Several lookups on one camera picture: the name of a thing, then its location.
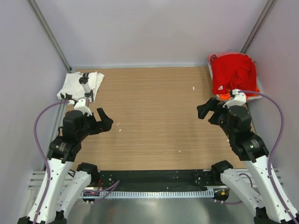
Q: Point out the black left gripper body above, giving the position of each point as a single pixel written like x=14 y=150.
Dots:
x=91 y=127

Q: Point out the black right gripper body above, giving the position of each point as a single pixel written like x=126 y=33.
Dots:
x=219 y=117

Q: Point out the red t shirt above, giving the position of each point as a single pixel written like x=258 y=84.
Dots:
x=233 y=71

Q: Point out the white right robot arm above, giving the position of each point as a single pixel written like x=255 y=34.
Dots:
x=268 y=203

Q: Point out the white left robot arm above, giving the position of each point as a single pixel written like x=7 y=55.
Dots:
x=53 y=203

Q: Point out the orange t shirt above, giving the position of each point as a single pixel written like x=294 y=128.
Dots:
x=226 y=96

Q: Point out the folded white printed t shirt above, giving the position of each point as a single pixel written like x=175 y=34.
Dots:
x=78 y=85

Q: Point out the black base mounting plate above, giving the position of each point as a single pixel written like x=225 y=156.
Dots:
x=155 y=180

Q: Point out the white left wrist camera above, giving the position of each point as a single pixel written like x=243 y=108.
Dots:
x=82 y=105

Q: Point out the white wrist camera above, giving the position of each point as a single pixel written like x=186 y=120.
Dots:
x=82 y=105
x=238 y=98

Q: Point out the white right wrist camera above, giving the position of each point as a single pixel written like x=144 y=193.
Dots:
x=238 y=98

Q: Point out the slotted grey cable duct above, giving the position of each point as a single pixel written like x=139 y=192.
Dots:
x=148 y=195

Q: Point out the aluminium left frame post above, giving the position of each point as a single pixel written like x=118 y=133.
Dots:
x=41 y=19

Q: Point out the aluminium frame post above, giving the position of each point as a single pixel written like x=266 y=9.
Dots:
x=41 y=19
x=268 y=7

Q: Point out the aluminium right frame post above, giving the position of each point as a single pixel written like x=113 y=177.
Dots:
x=268 y=7

